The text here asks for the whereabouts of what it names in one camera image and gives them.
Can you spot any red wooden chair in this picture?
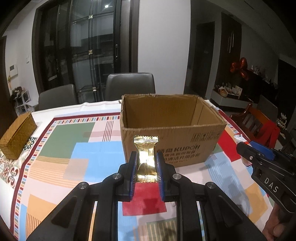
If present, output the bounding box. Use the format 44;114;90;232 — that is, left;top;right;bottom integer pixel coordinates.
230;103;269;141

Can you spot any white shoe rack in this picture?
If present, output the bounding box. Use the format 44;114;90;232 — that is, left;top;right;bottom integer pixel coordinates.
10;86;35;116

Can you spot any white low cabinet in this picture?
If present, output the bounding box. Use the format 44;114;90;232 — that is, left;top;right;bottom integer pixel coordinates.
211;87;250;109

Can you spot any white wall intercom panel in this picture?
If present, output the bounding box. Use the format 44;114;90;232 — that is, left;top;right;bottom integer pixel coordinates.
9;64;18;78

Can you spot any grey chair left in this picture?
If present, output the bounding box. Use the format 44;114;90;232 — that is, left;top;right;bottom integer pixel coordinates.
38;84;78;110

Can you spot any dark glass sliding door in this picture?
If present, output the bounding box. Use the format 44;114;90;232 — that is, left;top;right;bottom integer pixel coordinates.
32;0;139;103

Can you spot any right hand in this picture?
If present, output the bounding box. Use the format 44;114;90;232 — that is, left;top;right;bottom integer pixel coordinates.
262;203;288;241

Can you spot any gold candy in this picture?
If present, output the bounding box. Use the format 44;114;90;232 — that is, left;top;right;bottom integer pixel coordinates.
133;135;159;183

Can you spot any woven wicker box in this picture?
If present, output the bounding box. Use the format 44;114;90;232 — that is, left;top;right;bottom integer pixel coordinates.
0;113;37;160

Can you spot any red garment on chair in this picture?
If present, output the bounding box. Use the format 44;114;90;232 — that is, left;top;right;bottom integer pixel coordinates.
256;120;280;149

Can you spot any red foil balloon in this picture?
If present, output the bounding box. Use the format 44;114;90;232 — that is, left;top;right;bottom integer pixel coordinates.
230;57;249;80

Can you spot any brown cardboard box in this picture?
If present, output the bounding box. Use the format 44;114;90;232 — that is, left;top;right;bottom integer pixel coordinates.
120;94;227;167

